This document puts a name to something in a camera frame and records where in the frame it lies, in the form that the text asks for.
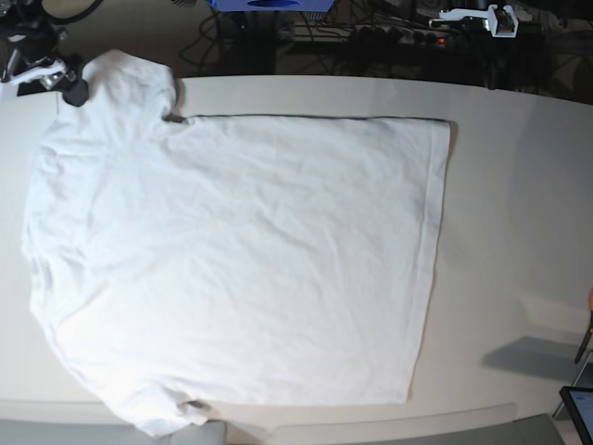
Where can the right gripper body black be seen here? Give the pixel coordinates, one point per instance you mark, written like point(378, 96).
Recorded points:
point(30, 49)

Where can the white T-shirt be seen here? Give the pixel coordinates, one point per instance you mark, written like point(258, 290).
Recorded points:
point(260, 260)

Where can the blue box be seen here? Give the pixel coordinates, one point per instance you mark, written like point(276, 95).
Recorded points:
point(272, 5)

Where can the grey chair left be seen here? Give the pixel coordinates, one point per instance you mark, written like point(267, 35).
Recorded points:
point(20, 432)

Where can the black tripod leg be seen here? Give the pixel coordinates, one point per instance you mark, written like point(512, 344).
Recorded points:
point(589, 332)

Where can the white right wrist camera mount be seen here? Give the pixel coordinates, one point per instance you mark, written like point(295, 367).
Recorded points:
point(48, 76)

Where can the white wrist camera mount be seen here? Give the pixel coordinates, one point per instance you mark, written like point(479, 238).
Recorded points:
point(48, 76)
point(499, 21)

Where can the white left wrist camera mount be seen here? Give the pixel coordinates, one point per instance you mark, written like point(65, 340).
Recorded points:
point(499, 21)

